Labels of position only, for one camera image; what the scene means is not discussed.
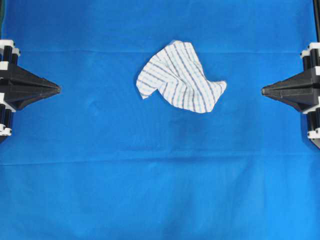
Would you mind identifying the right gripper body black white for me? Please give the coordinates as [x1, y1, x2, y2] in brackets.
[300, 42, 320, 149]

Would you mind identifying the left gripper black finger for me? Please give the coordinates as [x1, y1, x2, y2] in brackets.
[9, 65, 61, 91]
[9, 87, 61, 111]

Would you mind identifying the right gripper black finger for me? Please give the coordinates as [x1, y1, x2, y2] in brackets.
[261, 90, 311, 112]
[261, 71, 311, 92]

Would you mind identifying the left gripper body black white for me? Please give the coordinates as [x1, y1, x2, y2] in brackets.
[0, 39, 21, 143]

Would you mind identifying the white blue striped towel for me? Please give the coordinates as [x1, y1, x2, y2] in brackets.
[136, 40, 227, 114]

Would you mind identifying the dark green panel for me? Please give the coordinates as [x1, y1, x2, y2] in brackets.
[0, 0, 6, 37]

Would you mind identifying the blue table cloth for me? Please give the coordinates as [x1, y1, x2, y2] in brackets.
[0, 0, 320, 240]

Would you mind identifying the black table edge rail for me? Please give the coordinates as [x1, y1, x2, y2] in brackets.
[312, 0, 320, 43]

